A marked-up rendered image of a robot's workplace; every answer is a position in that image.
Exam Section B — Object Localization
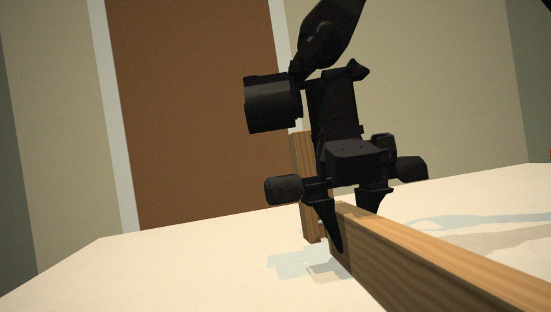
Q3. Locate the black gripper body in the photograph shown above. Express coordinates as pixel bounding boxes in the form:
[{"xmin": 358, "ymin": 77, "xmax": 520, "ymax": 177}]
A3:
[{"xmin": 264, "ymin": 117, "xmax": 429, "ymax": 205}]

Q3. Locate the wooden slotted post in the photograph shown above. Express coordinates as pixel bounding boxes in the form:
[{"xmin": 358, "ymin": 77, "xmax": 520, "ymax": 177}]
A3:
[{"xmin": 288, "ymin": 129, "xmax": 327, "ymax": 244}]

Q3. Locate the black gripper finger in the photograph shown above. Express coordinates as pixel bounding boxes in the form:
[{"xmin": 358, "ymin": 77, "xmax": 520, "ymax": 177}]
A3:
[
  {"xmin": 354, "ymin": 187, "xmax": 394, "ymax": 214},
  {"xmin": 300, "ymin": 197, "xmax": 343, "ymax": 254}
]

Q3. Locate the brown wooden rail with end hook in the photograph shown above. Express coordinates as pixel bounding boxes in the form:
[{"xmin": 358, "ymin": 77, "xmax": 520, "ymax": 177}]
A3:
[{"xmin": 327, "ymin": 200, "xmax": 551, "ymax": 312}]

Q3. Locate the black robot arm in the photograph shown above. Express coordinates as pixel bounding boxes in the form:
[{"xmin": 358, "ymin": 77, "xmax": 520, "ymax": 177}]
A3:
[{"xmin": 243, "ymin": 0, "xmax": 397, "ymax": 187}]

